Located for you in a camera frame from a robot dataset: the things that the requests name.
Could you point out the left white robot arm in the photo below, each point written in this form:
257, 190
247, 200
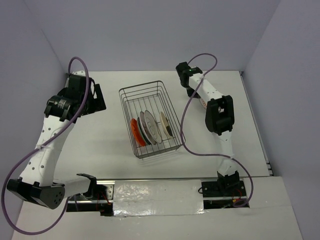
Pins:
36, 183

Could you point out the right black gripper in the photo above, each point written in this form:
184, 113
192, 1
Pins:
190, 93

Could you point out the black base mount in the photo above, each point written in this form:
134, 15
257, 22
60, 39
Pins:
215, 197
102, 200

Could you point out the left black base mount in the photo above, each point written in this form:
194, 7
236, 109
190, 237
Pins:
102, 200

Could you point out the metal wire dish rack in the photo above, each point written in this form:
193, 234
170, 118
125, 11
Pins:
152, 96

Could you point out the white plate grey lines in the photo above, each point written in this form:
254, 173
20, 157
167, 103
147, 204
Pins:
152, 126

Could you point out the cream plate with dark edge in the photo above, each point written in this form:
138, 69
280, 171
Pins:
165, 125

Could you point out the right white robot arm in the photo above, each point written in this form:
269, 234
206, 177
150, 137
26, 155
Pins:
219, 121

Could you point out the green rimmed white plate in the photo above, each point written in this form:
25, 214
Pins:
147, 142

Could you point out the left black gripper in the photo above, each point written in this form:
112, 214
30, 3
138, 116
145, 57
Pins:
97, 104

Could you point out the plate with orange sunburst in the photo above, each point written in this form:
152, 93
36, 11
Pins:
203, 103

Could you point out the silver foil covered panel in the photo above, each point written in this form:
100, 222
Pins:
157, 198

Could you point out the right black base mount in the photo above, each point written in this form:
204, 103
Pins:
215, 197

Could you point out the white plate with pink pattern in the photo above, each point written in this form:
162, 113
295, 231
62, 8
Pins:
145, 130

